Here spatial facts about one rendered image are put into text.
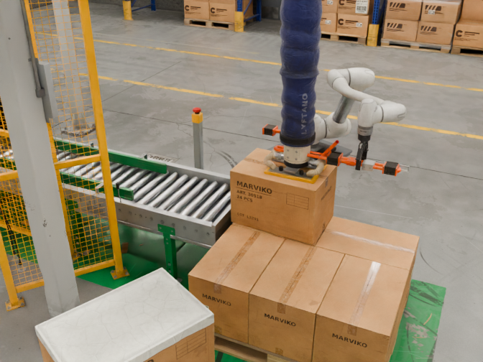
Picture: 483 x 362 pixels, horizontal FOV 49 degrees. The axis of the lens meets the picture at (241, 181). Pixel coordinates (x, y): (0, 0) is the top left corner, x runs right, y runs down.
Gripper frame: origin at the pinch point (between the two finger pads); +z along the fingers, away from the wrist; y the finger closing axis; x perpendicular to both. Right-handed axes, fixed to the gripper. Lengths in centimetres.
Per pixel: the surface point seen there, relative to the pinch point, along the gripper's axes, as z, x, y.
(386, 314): 54, 37, 65
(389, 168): -2.8, 17.9, 4.1
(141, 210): 50, -140, 40
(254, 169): 13, -66, 13
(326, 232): 54, -16, 3
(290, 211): 32, -36, 22
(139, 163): 48, -182, -16
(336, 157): -2.3, -14.7, 3.0
